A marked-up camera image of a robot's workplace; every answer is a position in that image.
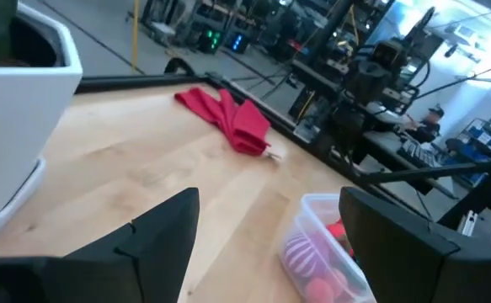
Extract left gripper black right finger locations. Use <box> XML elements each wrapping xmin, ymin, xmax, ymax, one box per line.
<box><xmin>339</xmin><ymin>187</ymin><xmax>461</xmax><ymax>303</ymax></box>

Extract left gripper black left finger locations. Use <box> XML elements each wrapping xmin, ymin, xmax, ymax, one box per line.
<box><xmin>67</xmin><ymin>187</ymin><xmax>200</xmax><ymax>303</ymax></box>

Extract purple white striped toy fruit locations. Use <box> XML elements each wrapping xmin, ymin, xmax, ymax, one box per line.
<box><xmin>282</xmin><ymin>232</ymin><xmax>328</xmax><ymax>279</ymax></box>

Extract clear plastic tupperware container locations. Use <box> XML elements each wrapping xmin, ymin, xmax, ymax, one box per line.
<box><xmin>278</xmin><ymin>192</ymin><xmax>376</xmax><ymax>303</ymax></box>

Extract grey desk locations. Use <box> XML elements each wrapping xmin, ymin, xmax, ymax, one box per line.
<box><xmin>354</xmin><ymin>100</ymin><xmax>461</xmax><ymax>201</ymax></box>

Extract person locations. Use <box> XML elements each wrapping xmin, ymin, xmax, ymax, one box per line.
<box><xmin>404</xmin><ymin>104</ymin><xmax>446</xmax><ymax>146</ymax></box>

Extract black computer keyboard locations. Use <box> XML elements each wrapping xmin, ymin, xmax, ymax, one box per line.
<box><xmin>396</xmin><ymin>138</ymin><xmax>444</xmax><ymax>169</ymax></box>

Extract blue storage bins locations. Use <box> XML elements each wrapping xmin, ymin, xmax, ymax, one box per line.
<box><xmin>455</xmin><ymin>120</ymin><xmax>491</xmax><ymax>186</ymax></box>

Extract desktop computer with blue lights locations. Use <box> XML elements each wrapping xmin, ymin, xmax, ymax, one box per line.
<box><xmin>226</xmin><ymin>31</ymin><xmax>250</xmax><ymax>54</ymax></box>

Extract red cloth with white tag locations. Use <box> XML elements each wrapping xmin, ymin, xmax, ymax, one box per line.
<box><xmin>173</xmin><ymin>87</ymin><xmax>283</xmax><ymax>163</ymax></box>

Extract black desktop computer tower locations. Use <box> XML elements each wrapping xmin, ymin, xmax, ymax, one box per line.
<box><xmin>196</xmin><ymin>27</ymin><xmax>226</xmax><ymax>55</ymax></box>

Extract white hexagonal plant pot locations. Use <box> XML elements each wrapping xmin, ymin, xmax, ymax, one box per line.
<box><xmin>0</xmin><ymin>2</ymin><xmax>84</xmax><ymax>244</ymax></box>

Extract white metal bracket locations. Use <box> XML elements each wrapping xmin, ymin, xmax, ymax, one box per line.
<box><xmin>457</xmin><ymin>210</ymin><xmax>480</xmax><ymax>237</ymax></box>

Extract coiled black floor cable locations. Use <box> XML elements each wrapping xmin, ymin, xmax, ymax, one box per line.
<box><xmin>163</xmin><ymin>56</ymin><xmax>196</xmax><ymax>78</ymax></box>

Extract yellow floor cable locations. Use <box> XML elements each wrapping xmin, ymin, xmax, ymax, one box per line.
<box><xmin>131</xmin><ymin>0</ymin><xmax>141</xmax><ymax>71</ymax></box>

